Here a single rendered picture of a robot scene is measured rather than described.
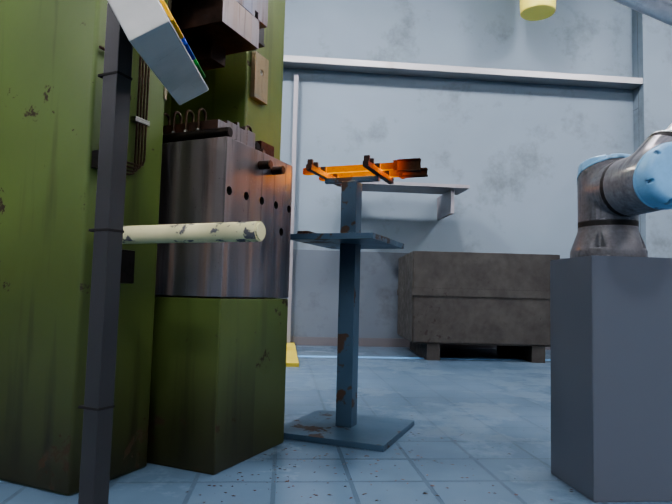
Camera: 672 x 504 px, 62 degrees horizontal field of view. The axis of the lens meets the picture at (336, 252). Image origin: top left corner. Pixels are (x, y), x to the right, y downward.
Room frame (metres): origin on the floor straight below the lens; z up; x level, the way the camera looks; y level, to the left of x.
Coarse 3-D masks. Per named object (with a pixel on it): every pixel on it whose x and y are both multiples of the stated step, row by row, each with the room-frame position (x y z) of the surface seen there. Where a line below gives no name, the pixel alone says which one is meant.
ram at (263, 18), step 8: (176, 0) 1.64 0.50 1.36; (240, 0) 1.66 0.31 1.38; (248, 0) 1.69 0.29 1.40; (256, 0) 1.74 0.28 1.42; (264, 0) 1.78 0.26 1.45; (248, 8) 1.70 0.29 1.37; (256, 8) 1.74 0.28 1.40; (264, 8) 1.78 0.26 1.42; (256, 16) 1.75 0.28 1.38; (264, 16) 1.78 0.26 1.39; (264, 24) 1.79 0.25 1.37
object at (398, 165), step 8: (400, 160) 1.97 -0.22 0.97; (408, 160) 1.96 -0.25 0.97; (416, 160) 1.95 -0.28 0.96; (304, 168) 2.10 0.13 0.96; (320, 168) 2.07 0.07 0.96; (328, 168) 2.06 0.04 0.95; (336, 168) 2.05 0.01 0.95; (344, 168) 2.04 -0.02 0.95; (352, 168) 2.03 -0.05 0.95; (360, 168) 2.02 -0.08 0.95; (384, 168) 1.98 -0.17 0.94; (392, 168) 1.97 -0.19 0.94; (400, 168) 1.97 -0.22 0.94; (408, 168) 1.96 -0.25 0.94; (416, 168) 1.95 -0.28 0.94
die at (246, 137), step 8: (208, 120) 1.59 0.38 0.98; (216, 120) 1.58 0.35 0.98; (224, 120) 1.62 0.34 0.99; (168, 128) 1.65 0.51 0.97; (176, 128) 1.64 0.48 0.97; (192, 128) 1.61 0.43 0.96; (200, 128) 1.60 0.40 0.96; (208, 128) 1.59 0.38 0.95; (232, 128) 1.64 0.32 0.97; (240, 128) 1.68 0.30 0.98; (232, 136) 1.64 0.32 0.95; (240, 136) 1.68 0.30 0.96; (248, 136) 1.72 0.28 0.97; (248, 144) 1.72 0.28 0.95
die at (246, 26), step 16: (192, 0) 1.62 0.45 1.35; (208, 0) 1.60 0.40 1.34; (224, 0) 1.58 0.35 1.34; (176, 16) 1.64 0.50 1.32; (192, 16) 1.62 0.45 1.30; (208, 16) 1.60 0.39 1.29; (224, 16) 1.58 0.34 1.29; (240, 16) 1.66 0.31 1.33; (192, 32) 1.65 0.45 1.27; (208, 32) 1.65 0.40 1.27; (224, 32) 1.65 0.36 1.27; (240, 32) 1.66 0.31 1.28; (256, 32) 1.74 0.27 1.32; (240, 48) 1.76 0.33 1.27; (256, 48) 1.75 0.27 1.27
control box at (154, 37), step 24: (120, 0) 0.95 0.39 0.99; (144, 0) 0.95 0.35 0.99; (120, 24) 0.95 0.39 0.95; (144, 24) 0.95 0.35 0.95; (168, 24) 0.96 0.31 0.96; (144, 48) 1.00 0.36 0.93; (168, 48) 1.03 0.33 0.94; (168, 72) 1.12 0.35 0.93; (192, 72) 1.17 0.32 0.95; (192, 96) 1.28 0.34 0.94
